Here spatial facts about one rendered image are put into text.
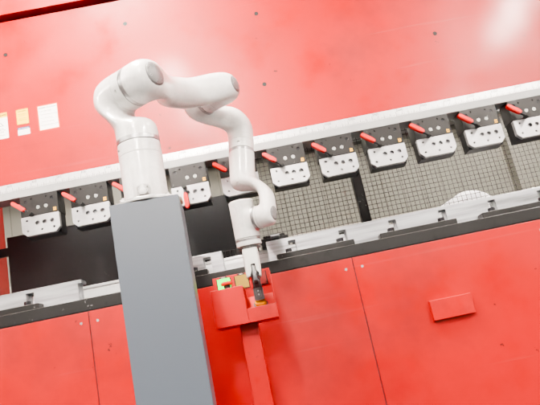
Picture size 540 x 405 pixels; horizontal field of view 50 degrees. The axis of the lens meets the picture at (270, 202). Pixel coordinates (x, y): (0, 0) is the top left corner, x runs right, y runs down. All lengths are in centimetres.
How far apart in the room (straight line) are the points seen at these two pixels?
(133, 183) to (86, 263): 138
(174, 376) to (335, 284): 85
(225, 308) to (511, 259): 106
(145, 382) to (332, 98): 143
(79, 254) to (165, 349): 154
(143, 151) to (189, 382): 61
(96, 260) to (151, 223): 142
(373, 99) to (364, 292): 81
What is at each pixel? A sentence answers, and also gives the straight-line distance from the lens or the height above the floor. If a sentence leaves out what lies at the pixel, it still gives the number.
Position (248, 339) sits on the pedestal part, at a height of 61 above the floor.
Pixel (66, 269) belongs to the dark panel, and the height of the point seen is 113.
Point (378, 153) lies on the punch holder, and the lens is 237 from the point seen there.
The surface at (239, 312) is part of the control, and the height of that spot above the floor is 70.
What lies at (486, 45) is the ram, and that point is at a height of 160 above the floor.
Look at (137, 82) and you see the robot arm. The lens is 167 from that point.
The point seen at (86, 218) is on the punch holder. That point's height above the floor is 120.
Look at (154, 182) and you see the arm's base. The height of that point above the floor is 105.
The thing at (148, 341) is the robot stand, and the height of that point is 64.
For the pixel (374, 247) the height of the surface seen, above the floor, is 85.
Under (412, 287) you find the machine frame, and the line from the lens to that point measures 217.
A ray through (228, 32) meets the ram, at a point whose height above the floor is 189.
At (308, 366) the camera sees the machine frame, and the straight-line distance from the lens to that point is 211.
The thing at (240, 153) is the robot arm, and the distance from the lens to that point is 201.
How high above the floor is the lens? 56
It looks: 14 degrees up
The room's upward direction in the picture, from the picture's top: 12 degrees counter-clockwise
